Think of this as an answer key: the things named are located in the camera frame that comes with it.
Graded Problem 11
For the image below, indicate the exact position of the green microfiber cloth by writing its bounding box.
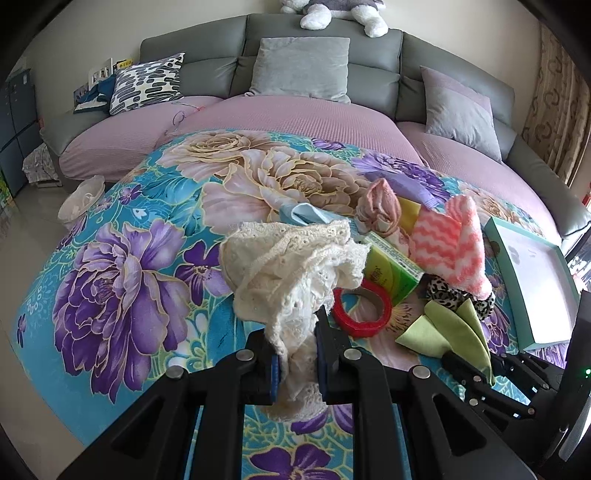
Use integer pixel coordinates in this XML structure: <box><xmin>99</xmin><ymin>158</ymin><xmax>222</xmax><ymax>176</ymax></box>
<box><xmin>396</xmin><ymin>299</ymin><xmax>496</xmax><ymax>386</ymax></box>

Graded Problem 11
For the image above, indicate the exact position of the leopard print scrunchie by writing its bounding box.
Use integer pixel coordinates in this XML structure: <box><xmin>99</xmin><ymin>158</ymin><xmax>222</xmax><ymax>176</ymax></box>
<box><xmin>426</xmin><ymin>276</ymin><xmax>496</xmax><ymax>320</ymax></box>

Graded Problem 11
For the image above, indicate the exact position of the pink white chevron towel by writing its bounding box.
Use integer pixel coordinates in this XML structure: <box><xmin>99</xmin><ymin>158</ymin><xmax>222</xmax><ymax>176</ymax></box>
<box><xmin>409</xmin><ymin>195</ymin><xmax>493</xmax><ymax>300</ymax></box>

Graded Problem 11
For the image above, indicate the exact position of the green tissue pack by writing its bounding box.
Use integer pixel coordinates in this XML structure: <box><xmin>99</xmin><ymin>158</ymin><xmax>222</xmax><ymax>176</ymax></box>
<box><xmin>361</xmin><ymin>232</ymin><xmax>424</xmax><ymax>305</ymax></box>

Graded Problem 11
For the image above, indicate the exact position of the cream lace cloth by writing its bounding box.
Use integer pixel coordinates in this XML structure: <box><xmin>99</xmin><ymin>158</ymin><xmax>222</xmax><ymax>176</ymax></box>
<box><xmin>219</xmin><ymin>220</ymin><xmax>370</xmax><ymax>422</ymax></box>

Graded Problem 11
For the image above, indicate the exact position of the pink satin scrunchie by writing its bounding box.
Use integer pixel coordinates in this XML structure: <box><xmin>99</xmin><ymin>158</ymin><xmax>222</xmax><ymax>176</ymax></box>
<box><xmin>355</xmin><ymin>178</ymin><xmax>402</xmax><ymax>238</ymax></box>

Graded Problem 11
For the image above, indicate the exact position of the light blue face mask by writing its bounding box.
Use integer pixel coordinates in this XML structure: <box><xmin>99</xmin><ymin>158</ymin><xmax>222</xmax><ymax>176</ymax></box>
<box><xmin>280</xmin><ymin>203</ymin><xmax>359</xmax><ymax>235</ymax></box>

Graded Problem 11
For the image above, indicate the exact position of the yellow sponge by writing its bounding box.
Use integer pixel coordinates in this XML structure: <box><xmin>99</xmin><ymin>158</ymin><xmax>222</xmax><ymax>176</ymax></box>
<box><xmin>398</xmin><ymin>197</ymin><xmax>422</xmax><ymax>235</ymax></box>

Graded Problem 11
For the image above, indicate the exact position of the teal white box tray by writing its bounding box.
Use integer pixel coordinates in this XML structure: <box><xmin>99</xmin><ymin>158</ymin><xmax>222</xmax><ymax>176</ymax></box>
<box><xmin>485</xmin><ymin>217</ymin><xmax>580</xmax><ymax>350</ymax></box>

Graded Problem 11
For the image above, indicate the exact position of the red tape roll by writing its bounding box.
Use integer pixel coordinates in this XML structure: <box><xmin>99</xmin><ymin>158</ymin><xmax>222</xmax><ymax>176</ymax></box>
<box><xmin>332</xmin><ymin>279</ymin><xmax>393</xmax><ymax>338</ymax></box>

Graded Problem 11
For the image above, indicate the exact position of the floral blue blanket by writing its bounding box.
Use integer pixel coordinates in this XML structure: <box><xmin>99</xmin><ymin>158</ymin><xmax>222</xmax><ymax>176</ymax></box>
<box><xmin>13</xmin><ymin>130</ymin><xmax>560</xmax><ymax>445</ymax></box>

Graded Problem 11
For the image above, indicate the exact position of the white basket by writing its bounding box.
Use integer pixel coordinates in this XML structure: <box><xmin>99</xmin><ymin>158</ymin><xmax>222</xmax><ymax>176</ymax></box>
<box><xmin>57</xmin><ymin>175</ymin><xmax>105</xmax><ymax>231</ymax></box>

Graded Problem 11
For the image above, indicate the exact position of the beige patterned curtain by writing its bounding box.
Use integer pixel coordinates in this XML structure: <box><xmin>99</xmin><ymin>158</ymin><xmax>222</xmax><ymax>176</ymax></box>
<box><xmin>522</xmin><ymin>26</ymin><xmax>590</xmax><ymax>186</ymax></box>

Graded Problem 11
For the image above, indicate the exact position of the grey and lilac cushion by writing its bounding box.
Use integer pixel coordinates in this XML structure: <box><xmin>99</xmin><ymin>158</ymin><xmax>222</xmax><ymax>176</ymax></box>
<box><xmin>420</xmin><ymin>66</ymin><xmax>502</xmax><ymax>162</ymax></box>

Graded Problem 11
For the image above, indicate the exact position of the pink sofa seat cover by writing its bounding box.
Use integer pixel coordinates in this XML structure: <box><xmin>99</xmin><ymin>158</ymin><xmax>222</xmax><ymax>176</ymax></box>
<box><xmin>45</xmin><ymin>96</ymin><xmax>561</xmax><ymax>243</ymax></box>

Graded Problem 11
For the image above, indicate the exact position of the dark blue cabinet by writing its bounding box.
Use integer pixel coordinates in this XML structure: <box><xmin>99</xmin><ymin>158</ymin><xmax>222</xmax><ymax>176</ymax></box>
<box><xmin>0</xmin><ymin>69</ymin><xmax>42</xmax><ymax>197</ymax></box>

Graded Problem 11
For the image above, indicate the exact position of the blue cushion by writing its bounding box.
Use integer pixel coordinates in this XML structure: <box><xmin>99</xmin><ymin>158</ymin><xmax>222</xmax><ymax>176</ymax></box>
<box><xmin>73</xmin><ymin>74</ymin><xmax>116</xmax><ymax>114</ymax></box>

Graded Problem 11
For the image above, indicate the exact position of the grey velvet cushion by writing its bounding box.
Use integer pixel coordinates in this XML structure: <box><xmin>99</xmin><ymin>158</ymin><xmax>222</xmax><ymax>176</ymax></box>
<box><xmin>249</xmin><ymin>37</ymin><xmax>351</xmax><ymax>104</ymax></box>

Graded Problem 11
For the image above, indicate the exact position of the black white patterned cushion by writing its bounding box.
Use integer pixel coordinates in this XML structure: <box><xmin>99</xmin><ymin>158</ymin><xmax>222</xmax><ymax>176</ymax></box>
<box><xmin>109</xmin><ymin>52</ymin><xmax>185</xmax><ymax>116</ymax></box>

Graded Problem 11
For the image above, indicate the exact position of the grey sofa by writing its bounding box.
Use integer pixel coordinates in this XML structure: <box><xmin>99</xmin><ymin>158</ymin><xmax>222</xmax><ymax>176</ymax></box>
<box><xmin>39</xmin><ymin>13</ymin><xmax>591</xmax><ymax>240</ymax></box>

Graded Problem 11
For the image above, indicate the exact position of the grey white plush dog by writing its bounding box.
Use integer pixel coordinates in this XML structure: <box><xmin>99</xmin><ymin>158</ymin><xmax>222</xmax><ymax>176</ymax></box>
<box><xmin>280</xmin><ymin>0</ymin><xmax>389</xmax><ymax>38</ymax></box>

